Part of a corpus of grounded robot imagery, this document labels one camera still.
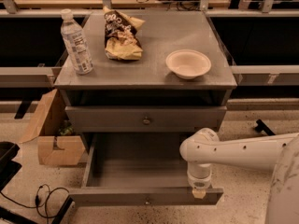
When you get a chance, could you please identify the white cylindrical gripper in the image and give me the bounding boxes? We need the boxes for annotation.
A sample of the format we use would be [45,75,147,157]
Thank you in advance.
[187,162,212,199]

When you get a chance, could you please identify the grey drawer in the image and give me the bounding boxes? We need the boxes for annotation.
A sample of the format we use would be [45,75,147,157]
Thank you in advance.
[70,133,223,206]
[65,106,226,133]

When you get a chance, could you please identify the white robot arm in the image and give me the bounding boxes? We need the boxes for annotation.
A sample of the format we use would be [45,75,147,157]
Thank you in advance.
[179,128,299,224]

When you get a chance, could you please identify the grey drawer cabinet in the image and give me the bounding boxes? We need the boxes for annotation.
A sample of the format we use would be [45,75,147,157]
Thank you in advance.
[53,10,238,173]

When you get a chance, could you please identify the grey top drawer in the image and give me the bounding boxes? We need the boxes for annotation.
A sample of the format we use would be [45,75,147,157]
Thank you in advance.
[65,106,226,133]

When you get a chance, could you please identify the black stand leg right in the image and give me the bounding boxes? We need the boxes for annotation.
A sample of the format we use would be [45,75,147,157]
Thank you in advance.
[255,119,274,136]

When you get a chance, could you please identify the white paper bowl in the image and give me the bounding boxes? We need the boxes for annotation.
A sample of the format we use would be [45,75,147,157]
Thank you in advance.
[165,49,211,79]

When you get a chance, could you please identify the brown cardboard box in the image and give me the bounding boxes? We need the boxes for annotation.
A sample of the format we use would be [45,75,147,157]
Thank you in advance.
[20,89,85,166]

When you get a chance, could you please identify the yellow black chip bag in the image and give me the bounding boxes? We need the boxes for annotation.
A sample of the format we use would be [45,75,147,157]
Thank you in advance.
[103,7,144,61]

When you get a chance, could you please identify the black bin left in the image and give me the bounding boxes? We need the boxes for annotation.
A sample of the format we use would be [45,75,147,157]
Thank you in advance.
[0,141,21,191]

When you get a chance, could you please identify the black stand base left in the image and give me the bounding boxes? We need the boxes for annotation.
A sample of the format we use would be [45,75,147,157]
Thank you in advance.
[0,196,73,224]

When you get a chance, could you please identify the clear plastic water bottle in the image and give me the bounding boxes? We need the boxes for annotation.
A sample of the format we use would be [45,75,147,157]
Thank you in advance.
[61,9,93,75]

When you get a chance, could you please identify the black cable on floor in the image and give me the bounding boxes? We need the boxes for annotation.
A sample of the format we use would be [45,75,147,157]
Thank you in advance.
[0,183,71,219]

